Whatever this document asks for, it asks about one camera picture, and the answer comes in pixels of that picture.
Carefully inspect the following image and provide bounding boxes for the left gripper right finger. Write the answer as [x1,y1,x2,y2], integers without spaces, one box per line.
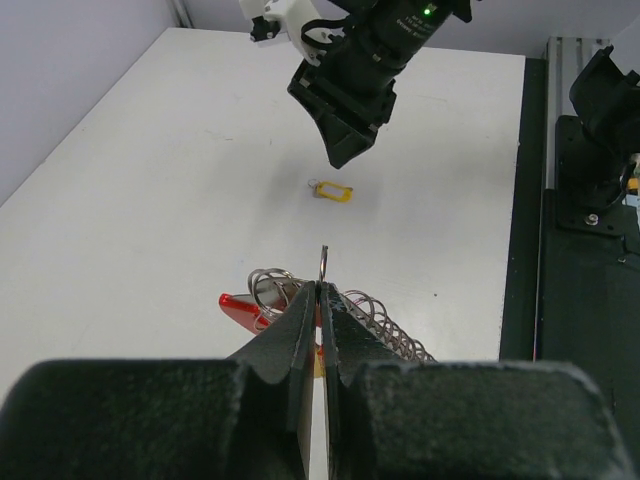
[319,283,637,479]

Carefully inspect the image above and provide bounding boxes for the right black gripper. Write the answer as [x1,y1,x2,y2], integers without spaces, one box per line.
[288,19,398,169]

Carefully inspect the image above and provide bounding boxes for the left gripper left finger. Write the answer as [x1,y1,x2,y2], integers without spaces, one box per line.
[1,282,317,479]

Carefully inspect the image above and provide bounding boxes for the key with yellow window tag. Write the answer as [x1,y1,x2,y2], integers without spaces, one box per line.
[308,179,353,203]

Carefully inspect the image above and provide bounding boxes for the red handled key organizer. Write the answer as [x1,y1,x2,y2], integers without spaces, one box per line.
[218,243,436,364]

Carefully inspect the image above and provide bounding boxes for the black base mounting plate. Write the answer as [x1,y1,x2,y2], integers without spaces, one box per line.
[499,57,640,401]

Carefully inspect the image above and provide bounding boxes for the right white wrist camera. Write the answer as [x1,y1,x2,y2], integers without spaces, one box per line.
[239,0,347,68]

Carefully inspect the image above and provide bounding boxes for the right aluminium frame post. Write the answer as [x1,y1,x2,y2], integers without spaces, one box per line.
[168,0,194,29]

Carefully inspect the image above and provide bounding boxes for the right aluminium table rail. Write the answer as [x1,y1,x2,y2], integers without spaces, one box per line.
[543,37,611,190]

